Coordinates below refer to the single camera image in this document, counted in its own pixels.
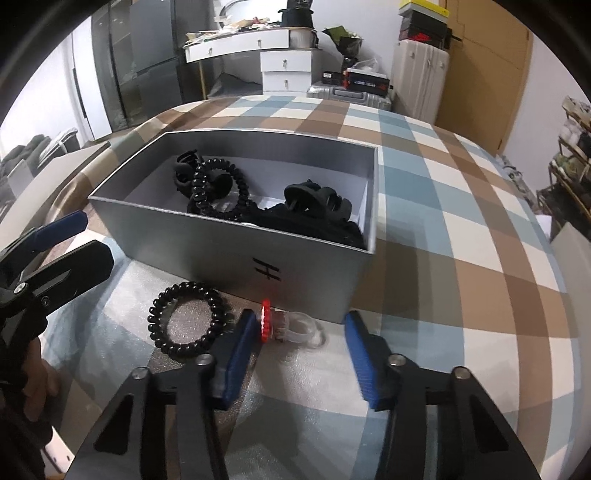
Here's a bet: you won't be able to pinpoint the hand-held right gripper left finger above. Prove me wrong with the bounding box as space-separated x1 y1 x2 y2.
67 309 260 480

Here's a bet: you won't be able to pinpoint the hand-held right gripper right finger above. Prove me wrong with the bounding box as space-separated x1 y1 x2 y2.
344 311 542 480

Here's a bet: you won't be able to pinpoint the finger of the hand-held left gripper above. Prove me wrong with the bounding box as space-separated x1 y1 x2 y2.
0 210 89 267
9 240 115 312

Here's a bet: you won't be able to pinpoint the red clear plastic ring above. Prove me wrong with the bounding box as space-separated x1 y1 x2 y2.
259 299 326 349

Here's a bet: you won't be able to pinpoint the black spiral hair tie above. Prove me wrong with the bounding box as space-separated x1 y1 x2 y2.
147 281 229 358
187 158 252 222

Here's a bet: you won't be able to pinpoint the grey cardboard box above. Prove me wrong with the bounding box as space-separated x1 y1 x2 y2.
88 130 380 324

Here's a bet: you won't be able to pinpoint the black ribbed hair claw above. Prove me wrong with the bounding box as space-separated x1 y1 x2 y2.
172 150 234 199

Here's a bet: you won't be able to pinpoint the long black hair clip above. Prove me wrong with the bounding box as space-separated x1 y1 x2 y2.
252 205 368 252

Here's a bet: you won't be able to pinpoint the black round hair claw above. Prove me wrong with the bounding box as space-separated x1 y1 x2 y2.
283 179 354 224

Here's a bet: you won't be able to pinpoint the person's left hand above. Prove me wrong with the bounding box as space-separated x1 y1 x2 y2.
21 344 58 423

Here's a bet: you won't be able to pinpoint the dark jacket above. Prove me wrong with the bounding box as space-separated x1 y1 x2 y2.
0 134 51 176

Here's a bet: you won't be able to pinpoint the plaid bed sheet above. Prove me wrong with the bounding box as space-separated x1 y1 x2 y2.
0 95 568 480

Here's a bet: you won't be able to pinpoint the glass door cabinet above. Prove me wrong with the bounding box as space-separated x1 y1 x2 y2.
90 0 139 130

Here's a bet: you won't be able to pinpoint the dark grey refrigerator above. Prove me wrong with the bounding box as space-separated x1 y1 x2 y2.
129 0 183 107

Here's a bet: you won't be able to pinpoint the white curved desk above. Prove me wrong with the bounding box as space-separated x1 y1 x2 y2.
185 28 291 100

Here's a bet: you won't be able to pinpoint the pile of desk clutter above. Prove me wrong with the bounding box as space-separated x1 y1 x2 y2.
185 16 287 47

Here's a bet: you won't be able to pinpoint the silver hard suitcase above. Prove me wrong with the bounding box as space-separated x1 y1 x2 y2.
307 79 393 112

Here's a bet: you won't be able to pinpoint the white drawer unit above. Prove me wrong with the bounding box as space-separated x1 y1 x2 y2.
260 46 324 95

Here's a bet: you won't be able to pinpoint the black red printed box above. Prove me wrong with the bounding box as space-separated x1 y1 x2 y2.
344 68 391 92

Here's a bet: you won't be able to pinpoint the white hard suitcase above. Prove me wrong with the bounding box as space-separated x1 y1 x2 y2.
392 39 451 125

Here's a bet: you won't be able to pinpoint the metal storage rack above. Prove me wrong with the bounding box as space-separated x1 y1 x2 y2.
536 95 591 241

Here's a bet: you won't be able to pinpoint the white cylindrical filter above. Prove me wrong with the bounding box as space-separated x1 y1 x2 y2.
289 26 319 49

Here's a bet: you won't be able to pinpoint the wooden door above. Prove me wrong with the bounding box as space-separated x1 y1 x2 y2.
434 0 534 158

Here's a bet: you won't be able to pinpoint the black stacked containers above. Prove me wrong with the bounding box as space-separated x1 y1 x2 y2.
279 0 317 28

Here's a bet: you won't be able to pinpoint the dark wrapped bouquet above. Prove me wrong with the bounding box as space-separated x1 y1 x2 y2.
322 25 365 58

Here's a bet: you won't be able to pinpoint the black and red shoe box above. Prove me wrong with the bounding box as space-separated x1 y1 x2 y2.
398 25 451 43

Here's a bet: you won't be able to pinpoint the grey shoe box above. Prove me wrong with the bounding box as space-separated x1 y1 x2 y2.
399 11 451 28

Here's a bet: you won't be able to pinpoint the curved white mirror frame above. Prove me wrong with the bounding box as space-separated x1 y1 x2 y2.
217 0 250 19

